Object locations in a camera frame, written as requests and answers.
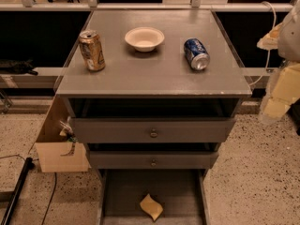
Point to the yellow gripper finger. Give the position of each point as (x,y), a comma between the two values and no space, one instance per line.
(270,40)
(282,91)

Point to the yellow sponge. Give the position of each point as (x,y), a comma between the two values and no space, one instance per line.
(151,207)

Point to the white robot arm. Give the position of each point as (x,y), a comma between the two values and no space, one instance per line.
(289,39)

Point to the grey wooden drawer cabinet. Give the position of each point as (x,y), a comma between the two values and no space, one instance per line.
(159,84)

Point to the bottom grey open drawer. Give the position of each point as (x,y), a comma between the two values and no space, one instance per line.
(180,192)

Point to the middle grey drawer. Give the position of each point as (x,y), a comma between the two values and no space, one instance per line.
(152,160)

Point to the top grey drawer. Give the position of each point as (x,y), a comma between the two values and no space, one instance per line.
(146,130)

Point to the blue soda can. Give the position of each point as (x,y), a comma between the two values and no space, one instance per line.
(196,54)

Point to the white paper bowl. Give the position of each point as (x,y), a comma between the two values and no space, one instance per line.
(144,39)

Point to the gold soda can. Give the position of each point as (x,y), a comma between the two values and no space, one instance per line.
(91,50)

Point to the cardboard box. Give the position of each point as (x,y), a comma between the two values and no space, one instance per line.
(57,153)

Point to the black object on ledge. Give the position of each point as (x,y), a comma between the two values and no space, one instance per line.
(17,67)

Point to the black floor bar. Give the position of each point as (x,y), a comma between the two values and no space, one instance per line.
(12,197)

